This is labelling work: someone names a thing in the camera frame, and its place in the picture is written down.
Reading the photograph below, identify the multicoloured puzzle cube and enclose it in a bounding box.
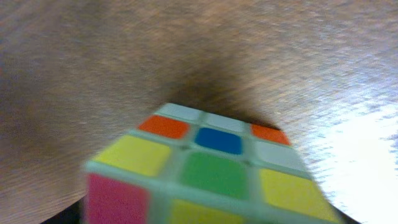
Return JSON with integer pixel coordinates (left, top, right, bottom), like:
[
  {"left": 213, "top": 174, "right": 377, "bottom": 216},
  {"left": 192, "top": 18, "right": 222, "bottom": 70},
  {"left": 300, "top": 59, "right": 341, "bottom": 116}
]
[{"left": 83, "top": 103, "right": 342, "bottom": 224}]

